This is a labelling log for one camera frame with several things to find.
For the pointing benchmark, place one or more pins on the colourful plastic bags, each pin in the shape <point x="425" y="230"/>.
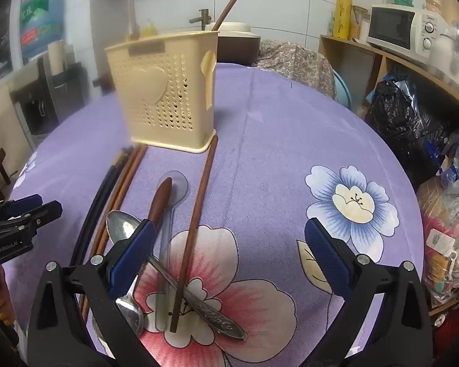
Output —
<point x="447" y="237"/>

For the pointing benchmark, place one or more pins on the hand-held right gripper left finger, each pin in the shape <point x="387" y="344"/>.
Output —
<point x="134" y="252"/>

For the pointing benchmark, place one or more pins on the black plastic bag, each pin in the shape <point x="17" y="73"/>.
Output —
<point x="401" y="122"/>

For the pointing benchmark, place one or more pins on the yellow soap bottle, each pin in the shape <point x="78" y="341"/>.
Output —
<point x="149" y="28"/>

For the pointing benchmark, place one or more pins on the wooden shelf unit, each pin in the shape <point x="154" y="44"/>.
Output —
<point x="405" y="68"/>

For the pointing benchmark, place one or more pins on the cream plastic utensil holder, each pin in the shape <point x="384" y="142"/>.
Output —
<point x="157" y="84"/>

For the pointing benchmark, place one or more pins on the yellow patterned cylinder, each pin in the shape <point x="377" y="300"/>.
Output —
<point x="344" y="11"/>

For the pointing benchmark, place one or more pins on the bronze faucet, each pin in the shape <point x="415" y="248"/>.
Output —
<point x="203" y="17"/>

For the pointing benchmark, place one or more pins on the white electric kettle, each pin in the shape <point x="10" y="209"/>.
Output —
<point x="453" y="53"/>

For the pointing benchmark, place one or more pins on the floral patterned cloth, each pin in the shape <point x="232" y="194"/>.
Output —
<point x="298" y="65"/>

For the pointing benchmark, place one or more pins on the brown wooden chopstick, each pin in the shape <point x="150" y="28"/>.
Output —
<point x="231" y="2"/>
<point x="195" y="221"/>
<point x="128" y="187"/>
<point x="116" y="202"/>

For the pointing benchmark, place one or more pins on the clear plastic spoon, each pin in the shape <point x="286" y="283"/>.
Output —
<point x="165" y="244"/>

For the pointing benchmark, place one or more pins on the cream and brown rice cooker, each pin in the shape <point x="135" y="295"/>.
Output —
<point x="237" y="42"/>

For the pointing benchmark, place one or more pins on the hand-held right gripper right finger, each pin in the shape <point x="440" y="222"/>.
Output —
<point x="325" y="252"/>

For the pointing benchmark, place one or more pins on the purple floral tablecloth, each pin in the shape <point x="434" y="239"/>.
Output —
<point x="271" y="141"/>

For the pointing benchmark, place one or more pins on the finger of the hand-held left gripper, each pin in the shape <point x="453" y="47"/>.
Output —
<point x="25" y="202"/>
<point x="42" y="214"/>

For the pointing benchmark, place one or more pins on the blue water bottle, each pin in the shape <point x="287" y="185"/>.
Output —
<point x="42" y="19"/>

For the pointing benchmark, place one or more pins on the white microwave oven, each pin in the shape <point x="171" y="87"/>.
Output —
<point x="397" y="26"/>

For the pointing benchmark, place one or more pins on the cream paper roll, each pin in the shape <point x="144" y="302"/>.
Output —
<point x="56" y="55"/>

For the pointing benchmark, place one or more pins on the black chopstick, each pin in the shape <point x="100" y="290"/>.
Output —
<point x="88" y="221"/>
<point x="99" y="206"/>

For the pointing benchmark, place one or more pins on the water dispenser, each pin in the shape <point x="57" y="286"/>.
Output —
<point x="42" y="99"/>

